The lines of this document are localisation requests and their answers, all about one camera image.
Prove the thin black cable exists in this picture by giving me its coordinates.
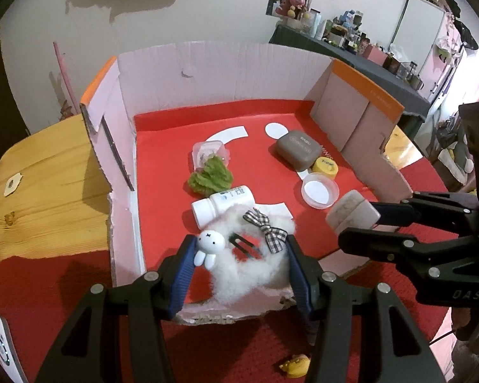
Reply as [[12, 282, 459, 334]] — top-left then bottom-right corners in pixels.
[[429, 329, 459, 344]]

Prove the pink cabinet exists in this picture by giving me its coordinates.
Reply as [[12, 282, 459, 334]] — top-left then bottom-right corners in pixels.
[[421, 12, 479, 106]]

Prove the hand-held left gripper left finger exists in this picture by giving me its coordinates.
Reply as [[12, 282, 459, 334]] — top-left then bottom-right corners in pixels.
[[34, 235, 198, 383]]

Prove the white flat device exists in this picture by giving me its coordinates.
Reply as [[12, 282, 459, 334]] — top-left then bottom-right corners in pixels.
[[0, 311, 28, 383]]

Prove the grey-brown rounded case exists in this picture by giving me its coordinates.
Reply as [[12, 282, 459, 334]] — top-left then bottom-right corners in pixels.
[[273, 130, 324, 169]]

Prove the orange cardboard box red bottom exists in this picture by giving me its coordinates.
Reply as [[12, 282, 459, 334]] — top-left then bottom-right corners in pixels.
[[80, 40, 413, 326]]

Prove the pink stick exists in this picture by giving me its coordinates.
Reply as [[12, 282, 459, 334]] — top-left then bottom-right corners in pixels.
[[53, 41, 80, 116]]

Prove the white pill bottle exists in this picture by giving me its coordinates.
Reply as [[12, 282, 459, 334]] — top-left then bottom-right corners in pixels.
[[191, 185, 256, 227]]

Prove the small beige sticker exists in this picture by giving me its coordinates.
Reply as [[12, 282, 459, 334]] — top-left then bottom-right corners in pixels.
[[4, 173, 22, 198]]

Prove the clear plastic case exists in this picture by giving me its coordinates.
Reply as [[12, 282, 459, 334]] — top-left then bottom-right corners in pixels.
[[192, 140, 230, 170]]

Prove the white fluffy bunny hair clip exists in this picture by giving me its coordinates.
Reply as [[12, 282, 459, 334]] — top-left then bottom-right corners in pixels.
[[194, 205, 298, 300]]

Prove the clear round lid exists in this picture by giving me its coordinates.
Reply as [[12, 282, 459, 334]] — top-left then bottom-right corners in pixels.
[[300, 173, 340, 209]]

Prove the green lettuce toy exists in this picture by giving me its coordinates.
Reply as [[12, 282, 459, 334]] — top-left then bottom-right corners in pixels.
[[187, 155, 234, 197]]

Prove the white jar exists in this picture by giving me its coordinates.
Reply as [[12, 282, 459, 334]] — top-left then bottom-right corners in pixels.
[[325, 190, 382, 234]]

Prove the person's right hand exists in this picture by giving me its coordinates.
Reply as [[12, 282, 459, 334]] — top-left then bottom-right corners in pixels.
[[450, 306, 479, 354]]

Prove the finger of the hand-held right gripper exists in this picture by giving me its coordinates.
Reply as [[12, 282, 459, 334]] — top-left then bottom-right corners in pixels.
[[369, 191, 479, 235], [337, 227, 479, 285]]

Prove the yellow cap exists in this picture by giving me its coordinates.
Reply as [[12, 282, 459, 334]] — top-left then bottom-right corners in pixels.
[[311, 157, 339, 179]]

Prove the dark cloth covered table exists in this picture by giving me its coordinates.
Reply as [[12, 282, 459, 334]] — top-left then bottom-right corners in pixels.
[[268, 24, 432, 122]]

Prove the small yellow toy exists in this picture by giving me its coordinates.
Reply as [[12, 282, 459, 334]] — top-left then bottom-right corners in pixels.
[[279, 353, 311, 378]]

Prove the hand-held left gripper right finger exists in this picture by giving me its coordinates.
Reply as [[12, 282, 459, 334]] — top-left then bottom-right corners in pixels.
[[285, 233, 444, 383]]

